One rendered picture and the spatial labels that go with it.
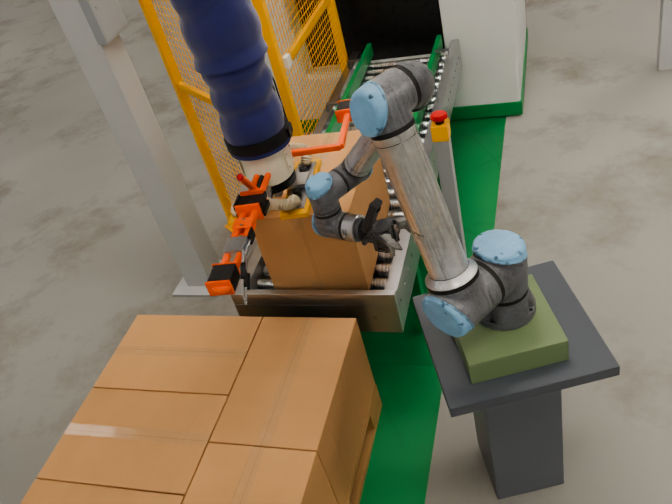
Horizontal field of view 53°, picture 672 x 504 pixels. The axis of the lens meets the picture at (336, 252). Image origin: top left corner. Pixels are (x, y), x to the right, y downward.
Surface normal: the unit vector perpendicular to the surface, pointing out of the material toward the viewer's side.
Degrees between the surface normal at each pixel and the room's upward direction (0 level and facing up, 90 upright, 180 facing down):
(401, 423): 0
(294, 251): 90
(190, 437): 0
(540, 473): 90
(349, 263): 90
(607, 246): 0
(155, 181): 90
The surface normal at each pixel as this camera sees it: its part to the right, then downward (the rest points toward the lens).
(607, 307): -0.22, -0.76
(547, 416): 0.13, 0.60
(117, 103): -0.24, 0.65
